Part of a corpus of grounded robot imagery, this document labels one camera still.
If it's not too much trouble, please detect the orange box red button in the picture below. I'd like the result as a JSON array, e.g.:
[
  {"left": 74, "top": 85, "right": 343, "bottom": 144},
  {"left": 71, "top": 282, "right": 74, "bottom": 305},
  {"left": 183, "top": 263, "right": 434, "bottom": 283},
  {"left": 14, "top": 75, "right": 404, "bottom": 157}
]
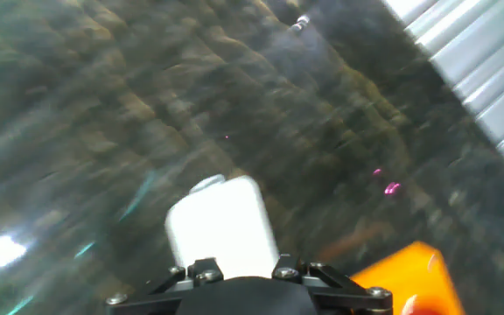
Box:
[{"left": 349, "top": 240, "right": 467, "bottom": 315}]

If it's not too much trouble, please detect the black marble pattern mat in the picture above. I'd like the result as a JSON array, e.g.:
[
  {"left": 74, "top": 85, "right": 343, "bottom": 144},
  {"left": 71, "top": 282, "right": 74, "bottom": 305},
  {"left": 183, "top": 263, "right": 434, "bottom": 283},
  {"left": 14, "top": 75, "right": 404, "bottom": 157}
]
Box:
[{"left": 0, "top": 0, "right": 504, "bottom": 315}]

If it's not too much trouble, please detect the white four-socket power strip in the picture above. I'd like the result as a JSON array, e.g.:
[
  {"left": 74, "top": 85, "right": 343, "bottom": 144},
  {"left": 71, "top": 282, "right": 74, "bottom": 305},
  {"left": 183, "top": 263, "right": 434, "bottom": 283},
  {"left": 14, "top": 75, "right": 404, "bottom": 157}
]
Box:
[{"left": 164, "top": 173, "right": 282, "bottom": 281}]

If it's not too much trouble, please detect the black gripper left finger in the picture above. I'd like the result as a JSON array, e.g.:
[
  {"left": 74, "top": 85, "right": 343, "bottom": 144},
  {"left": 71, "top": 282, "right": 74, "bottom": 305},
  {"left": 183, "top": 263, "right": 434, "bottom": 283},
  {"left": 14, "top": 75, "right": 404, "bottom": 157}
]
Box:
[{"left": 105, "top": 256, "right": 226, "bottom": 315}]

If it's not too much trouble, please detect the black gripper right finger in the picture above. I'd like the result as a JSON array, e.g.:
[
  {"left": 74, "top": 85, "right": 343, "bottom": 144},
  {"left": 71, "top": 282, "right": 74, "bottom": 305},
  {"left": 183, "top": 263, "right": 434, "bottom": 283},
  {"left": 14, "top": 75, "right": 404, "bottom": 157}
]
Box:
[{"left": 271, "top": 253, "right": 394, "bottom": 315}]

